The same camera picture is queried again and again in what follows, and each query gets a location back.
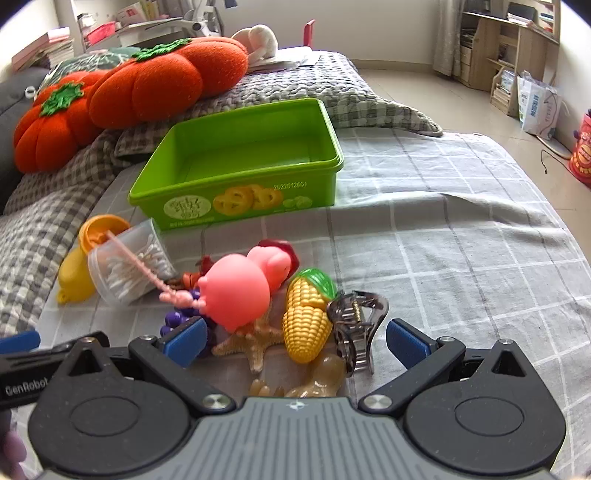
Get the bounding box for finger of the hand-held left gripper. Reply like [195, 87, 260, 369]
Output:
[0, 331, 41, 355]
[0, 333, 110, 370]

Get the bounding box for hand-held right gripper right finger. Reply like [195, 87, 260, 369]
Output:
[358, 318, 543, 416]

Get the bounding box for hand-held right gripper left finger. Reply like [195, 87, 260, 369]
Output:
[51, 318, 236, 418]

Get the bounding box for purple toy grapes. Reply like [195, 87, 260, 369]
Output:
[159, 286, 218, 357]

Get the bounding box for pink sticky hand toy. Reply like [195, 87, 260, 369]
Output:
[106, 231, 205, 311]

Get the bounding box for red toy crayfish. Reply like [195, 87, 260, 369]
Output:
[178, 256, 214, 292]

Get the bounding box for tan starfish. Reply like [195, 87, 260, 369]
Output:
[211, 305, 286, 374]

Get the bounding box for pink pig toy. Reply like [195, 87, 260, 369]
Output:
[198, 247, 301, 330]

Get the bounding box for yellow plastic cup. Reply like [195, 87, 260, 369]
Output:
[56, 247, 100, 305]

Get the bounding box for amber rubber hand toy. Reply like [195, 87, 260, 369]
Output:
[249, 354, 347, 398]

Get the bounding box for clear cotton swab jar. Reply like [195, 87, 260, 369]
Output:
[88, 219, 178, 305]

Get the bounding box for yellow toy corn half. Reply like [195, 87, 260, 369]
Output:
[281, 305, 334, 364]

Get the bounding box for toy corn half green tip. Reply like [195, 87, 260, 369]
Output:
[286, 268, 339, 311]

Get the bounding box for orange plastic lid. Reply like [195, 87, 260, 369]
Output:
[78, 215, 132, 252]

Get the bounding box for green plastic box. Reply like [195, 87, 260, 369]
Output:
[128, 98, 345, 232]

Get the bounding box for person's left hand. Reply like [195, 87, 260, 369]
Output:
[0, 413, 28, 467]

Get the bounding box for grey grid bed sheet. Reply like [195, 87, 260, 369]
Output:
[9, 127, 591, 416]

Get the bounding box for dark red plastic toy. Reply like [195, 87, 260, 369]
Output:
[259, 239, 302, 278]

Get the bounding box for orange pumpkin cushion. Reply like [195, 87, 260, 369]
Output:
[13, 70, 112, 174]
[88, 37, 250, 123]

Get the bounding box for dark grey headboard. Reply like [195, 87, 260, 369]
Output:
[0, 68, 49, 214]

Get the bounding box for red toy bucket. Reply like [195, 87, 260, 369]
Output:
[569, 111, 591, 186]

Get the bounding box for white shopping bag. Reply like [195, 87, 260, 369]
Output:
[517, 71, 563, 140]

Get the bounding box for grey checkered quilt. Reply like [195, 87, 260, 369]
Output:
[0, 51, 444, 324]

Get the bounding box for green patterned pillow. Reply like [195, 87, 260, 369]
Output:
[46, 48, 134, 84]

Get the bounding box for stack of books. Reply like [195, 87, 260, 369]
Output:
[11, 30, 75, 71]

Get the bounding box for wooden desk with shelves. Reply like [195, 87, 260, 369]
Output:
[459, 0, 561, 117]

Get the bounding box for white folded cloth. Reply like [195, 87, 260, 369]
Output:
[249, 46, 320, 71]

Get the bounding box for grey curtain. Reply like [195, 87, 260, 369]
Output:
[431, 0, 468, 80]

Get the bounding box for white plush toy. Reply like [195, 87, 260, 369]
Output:
[231, 24, 280, 63]

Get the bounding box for white desk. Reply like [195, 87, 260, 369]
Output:
[83, 14, 222, 51]

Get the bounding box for pink plastic basket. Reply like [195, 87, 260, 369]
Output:
[88, 25, 117, 45]

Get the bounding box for thin black cable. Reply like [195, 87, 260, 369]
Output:
[539, 147, 574, 175]

